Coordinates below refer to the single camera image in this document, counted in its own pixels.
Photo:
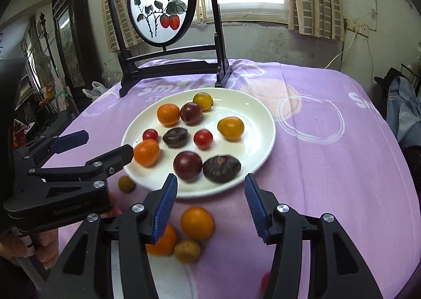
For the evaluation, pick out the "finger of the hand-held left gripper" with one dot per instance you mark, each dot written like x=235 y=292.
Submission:
x=70 y=141
x=111 y=159

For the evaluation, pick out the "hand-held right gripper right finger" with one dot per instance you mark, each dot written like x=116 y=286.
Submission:
x=258 y=210

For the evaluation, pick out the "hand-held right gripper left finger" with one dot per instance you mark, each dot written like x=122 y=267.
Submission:
x=164 y=210

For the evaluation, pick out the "small red cherry tomato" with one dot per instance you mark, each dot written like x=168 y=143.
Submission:
x=150 y=135

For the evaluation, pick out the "small dark brown water chestnut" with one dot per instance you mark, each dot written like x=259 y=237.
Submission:
x=175 y=137

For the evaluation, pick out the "smooth orange tomato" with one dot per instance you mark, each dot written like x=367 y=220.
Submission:
x=231 y=128
x=196 y=223

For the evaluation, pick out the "dark red small plum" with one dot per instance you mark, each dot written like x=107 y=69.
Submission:
x=191 y=113

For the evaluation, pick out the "white oval plate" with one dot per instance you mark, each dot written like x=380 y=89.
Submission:
x=250 y=111

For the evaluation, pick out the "yellow-green tomato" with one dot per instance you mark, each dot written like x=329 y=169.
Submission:
x=202 y=101

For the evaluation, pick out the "person's left hand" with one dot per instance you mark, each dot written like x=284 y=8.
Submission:
x=47 y=248

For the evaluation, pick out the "small tan longan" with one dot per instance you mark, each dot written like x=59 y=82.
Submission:
x=126 y=184
x=187 y=250

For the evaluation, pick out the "large orange mandarin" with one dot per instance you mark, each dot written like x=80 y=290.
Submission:
x=166 y=241

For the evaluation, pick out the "white plastic bag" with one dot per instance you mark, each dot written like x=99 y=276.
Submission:
x=95 y=90

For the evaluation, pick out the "purple printed tablecloth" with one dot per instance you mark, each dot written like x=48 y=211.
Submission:
x=329 y=170

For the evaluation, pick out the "white standing fan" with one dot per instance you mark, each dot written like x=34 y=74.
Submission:
x=42 y=64

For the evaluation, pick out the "dark wooden cabinet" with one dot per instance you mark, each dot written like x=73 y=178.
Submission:
x=75 y=39

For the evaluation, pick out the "black stand with round painting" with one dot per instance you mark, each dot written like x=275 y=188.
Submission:
x=158 y=0

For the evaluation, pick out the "blue cloth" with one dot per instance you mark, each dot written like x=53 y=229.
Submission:
x=404 y=105

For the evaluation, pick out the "white wall outlet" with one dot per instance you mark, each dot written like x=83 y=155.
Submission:
x=357 y=26

